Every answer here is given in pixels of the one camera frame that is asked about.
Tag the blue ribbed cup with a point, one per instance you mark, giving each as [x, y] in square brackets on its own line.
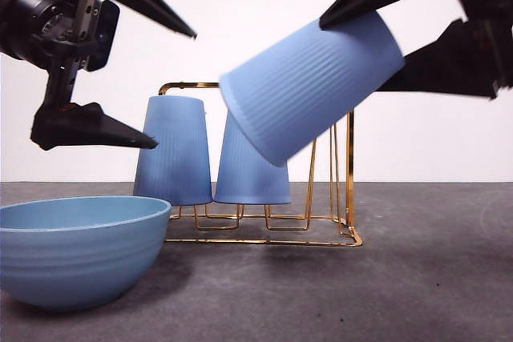
[248, 178]
[172, 166]
[312, 85]

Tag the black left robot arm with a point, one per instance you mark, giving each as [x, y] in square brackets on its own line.
[24, 1]

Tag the blue bowl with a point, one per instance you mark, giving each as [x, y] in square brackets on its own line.
[80, 262]

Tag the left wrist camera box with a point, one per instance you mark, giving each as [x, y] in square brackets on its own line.
[104, 33]

